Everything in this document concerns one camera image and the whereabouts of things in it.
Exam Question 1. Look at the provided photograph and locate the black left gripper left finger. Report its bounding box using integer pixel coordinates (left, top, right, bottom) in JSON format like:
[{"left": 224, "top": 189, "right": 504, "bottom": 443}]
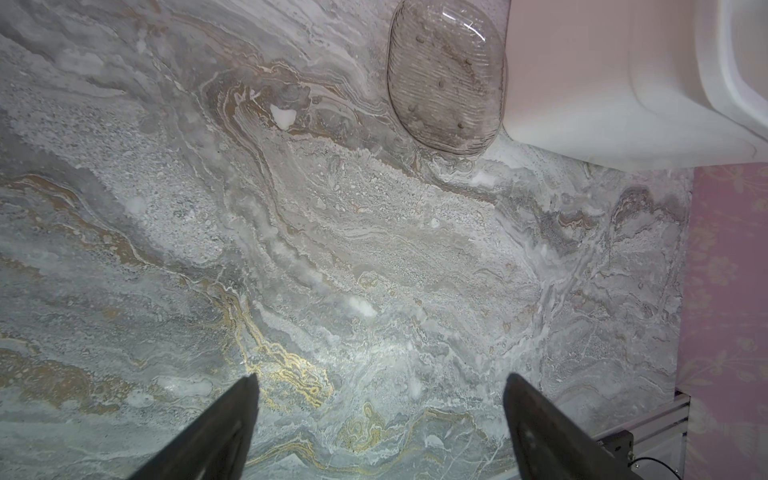
[{"left": 131, "top": 374, "right": 260, "bottom": 480}]

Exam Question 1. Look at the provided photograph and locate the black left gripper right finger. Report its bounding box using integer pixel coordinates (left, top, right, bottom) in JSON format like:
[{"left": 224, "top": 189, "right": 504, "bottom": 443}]
[{"left": 503, "top": 373, "right": 639, "bottom": 480}]

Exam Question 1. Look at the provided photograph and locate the clear glass plate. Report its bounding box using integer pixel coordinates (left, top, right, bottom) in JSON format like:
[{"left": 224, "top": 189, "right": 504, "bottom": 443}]
[{"left": 387, "top": 1, "right": 506, "bottom": 156}]

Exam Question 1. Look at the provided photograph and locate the white plastic bin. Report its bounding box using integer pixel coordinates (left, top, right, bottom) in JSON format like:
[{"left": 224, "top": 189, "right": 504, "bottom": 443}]
[{"left": 503, "top": 1, "right": 767, "bottom": 171}]

